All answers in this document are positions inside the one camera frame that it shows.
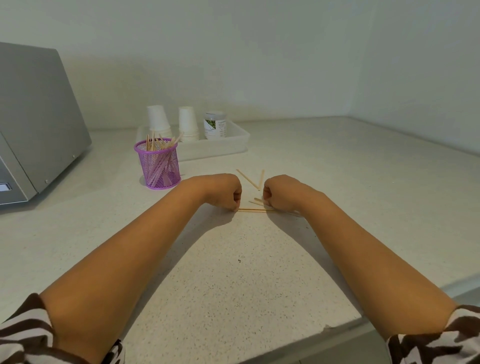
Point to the person's right hand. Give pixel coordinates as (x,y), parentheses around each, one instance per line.
(287,193)

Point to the person's left hand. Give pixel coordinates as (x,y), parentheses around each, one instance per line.
(219,190)

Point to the person's right fingers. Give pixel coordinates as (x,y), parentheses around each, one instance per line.
(267,194)

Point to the person's left fingers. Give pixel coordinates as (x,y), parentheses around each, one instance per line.
(237,198)

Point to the person's right forearm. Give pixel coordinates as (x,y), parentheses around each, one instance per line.
(369,262)

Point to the person's left forearm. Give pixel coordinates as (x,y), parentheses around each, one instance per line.
(123,258)

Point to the wooden stirrer stick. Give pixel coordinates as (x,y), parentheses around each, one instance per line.
(260,200)
(255,210)
(247,178)
(261,179)
(256,203)

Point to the clear plastic tray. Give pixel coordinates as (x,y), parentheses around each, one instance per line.
(217,146)

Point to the clear jar with green label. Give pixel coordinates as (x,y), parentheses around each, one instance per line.
(215,125)

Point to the purple mesh cup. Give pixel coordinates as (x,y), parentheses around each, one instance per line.
(159,168)

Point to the stack of white paper cups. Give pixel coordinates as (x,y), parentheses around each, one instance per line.
(188,122)
(158,119)

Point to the bunch of wooden stirrers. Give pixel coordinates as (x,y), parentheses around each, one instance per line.
(159,144)

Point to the grey metal machine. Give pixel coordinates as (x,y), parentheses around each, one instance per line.
(35,116)

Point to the brown white striped right sleeve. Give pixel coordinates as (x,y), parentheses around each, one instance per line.
(442,337)

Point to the brown white striped sleeve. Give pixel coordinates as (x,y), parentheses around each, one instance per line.
(442,337)
(26,333)

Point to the brown white striped left sleeve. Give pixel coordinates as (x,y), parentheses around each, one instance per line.
(26,333)

